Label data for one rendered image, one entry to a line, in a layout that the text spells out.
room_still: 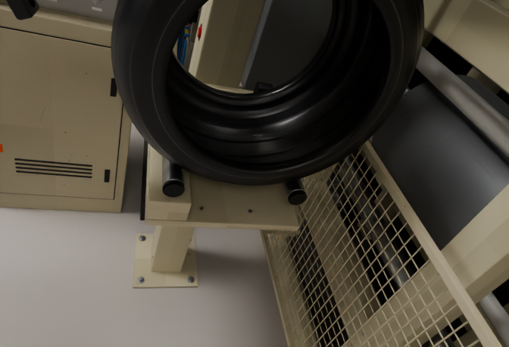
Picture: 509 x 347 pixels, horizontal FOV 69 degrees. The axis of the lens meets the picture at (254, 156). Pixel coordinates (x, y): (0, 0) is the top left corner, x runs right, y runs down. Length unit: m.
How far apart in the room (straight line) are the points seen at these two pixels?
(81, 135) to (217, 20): 0.81
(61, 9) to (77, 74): 0.21
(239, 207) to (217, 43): 0.42
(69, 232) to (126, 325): 0.50
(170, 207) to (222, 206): 0.15
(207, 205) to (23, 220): 1.14
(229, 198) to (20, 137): 0.96
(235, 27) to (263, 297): 1.20
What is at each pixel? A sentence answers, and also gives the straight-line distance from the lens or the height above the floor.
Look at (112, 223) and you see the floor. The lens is 1.85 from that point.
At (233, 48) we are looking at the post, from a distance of 1.00.
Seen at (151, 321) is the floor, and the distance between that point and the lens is 1.61.
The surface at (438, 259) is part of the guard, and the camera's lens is 0.78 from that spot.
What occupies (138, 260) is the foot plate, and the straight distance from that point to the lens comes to 1.72.
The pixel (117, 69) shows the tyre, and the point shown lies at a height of 1.13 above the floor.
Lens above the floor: 1.45
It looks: 37 degrees down
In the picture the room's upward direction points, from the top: 22 degrees clockwise
